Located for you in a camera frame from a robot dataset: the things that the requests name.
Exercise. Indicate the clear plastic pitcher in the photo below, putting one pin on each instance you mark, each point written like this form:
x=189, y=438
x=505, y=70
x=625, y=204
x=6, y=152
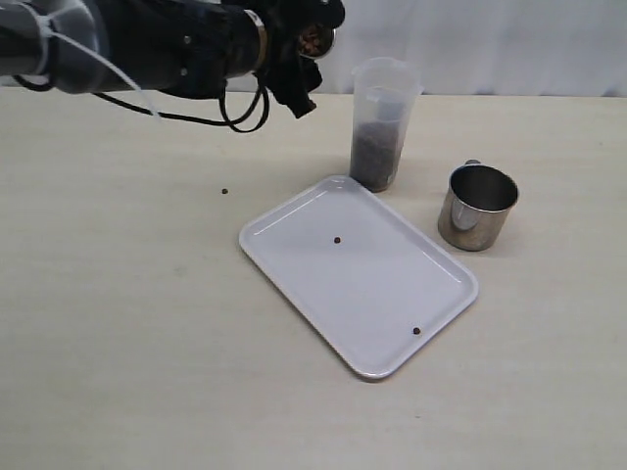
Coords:
x=385, y=90

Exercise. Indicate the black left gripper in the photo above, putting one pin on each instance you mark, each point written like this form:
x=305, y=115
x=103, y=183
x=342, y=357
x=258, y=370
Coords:
x=285, y=72

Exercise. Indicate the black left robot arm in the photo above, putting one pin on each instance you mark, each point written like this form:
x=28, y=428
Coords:
x=186, y=49

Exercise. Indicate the white curtain backdrop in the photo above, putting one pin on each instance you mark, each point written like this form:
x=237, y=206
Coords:
x=517, y=48

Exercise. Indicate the white plastic tray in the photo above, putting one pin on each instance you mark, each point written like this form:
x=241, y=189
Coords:
x=365, y=295

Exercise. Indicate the steel mug with kibble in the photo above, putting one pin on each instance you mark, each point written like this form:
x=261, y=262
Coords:
x=316, y=41
x=478, y=200

